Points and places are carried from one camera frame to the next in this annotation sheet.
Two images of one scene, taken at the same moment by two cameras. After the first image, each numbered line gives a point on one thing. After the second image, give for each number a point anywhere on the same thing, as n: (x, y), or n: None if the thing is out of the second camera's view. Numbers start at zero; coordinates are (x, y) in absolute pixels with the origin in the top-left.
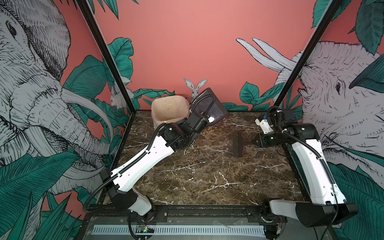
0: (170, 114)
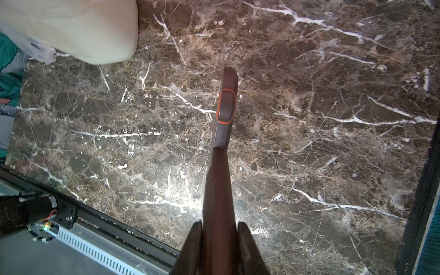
0: (92, 31)
